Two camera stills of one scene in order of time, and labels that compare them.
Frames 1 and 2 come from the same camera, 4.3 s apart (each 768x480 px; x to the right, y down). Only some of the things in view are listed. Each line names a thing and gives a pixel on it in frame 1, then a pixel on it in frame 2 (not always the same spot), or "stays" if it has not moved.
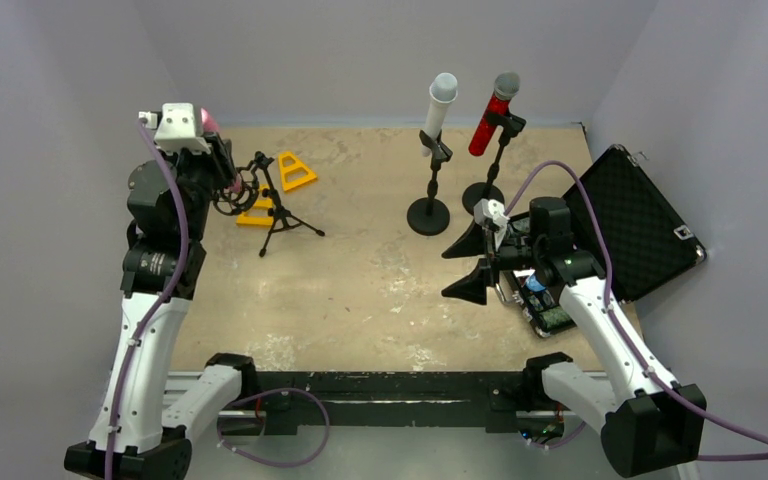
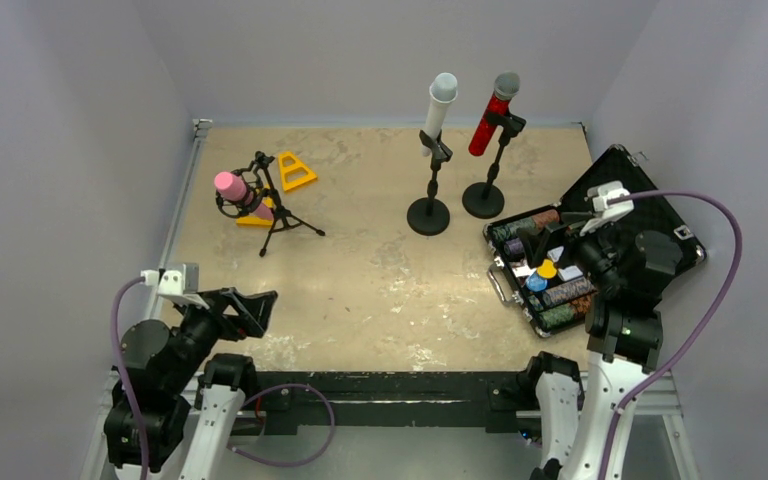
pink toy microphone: x=208 y=124 -> x=234 y=188
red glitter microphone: x=506 y=86 stays
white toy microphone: x=443 y=89 stays
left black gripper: x=226 y=168 -> x=226 y=314
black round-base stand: x=430 y=215 stays
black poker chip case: x=647 y=243 stays
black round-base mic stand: x=477 y=192 stays
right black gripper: x=496 y=254 -> x=573 y=246
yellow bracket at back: x=304 y=179 stays
